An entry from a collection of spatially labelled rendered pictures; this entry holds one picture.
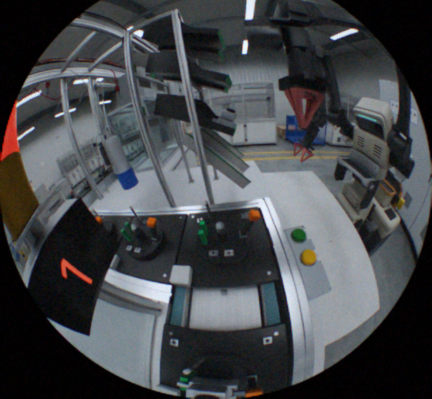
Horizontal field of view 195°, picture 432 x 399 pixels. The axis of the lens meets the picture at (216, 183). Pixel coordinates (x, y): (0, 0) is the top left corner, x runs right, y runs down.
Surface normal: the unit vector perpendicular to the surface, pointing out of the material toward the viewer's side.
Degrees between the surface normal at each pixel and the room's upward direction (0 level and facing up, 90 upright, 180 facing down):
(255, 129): 90
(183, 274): 0
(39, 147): 90
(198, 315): 0
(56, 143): 90
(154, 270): 0
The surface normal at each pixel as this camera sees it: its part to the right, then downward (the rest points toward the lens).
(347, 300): -0.15, -0.83
